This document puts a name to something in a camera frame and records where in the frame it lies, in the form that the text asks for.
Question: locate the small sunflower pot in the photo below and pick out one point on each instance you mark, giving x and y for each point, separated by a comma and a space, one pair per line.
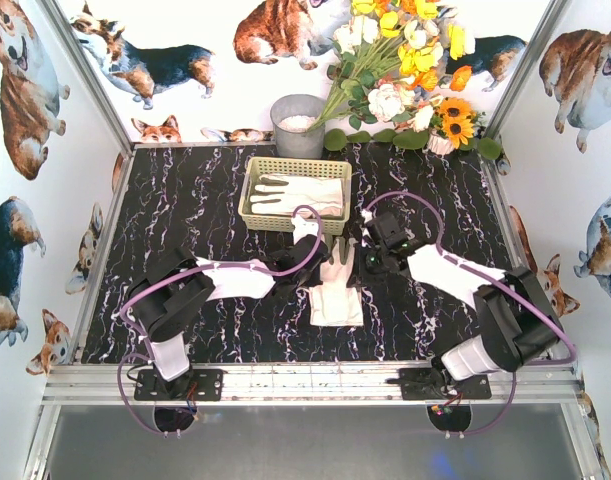
455, 125

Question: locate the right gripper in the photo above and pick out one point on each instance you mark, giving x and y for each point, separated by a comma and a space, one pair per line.
373, 257

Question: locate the aluminium front frame rail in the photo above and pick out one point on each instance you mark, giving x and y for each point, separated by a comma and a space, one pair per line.
316, 384

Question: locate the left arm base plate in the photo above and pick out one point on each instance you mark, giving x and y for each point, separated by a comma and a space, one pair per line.
195, 384

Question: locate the artificial flower bouquet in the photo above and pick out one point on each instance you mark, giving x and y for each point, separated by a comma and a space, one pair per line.
391, 56

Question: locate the grey metal bucket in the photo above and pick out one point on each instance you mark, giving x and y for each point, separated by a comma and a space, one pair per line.
297, 132

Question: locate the pale green storage basket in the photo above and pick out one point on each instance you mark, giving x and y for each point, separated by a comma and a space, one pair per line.
258, 166

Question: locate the white glove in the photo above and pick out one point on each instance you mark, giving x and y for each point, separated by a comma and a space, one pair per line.
280, 194
333, 303

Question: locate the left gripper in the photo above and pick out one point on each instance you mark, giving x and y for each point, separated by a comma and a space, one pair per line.
314, 249

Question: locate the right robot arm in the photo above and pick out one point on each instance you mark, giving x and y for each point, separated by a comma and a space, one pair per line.
515, 322

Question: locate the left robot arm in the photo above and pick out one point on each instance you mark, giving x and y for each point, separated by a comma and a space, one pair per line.
167, 299

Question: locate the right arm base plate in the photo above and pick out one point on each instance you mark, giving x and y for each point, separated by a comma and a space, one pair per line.
430, 384

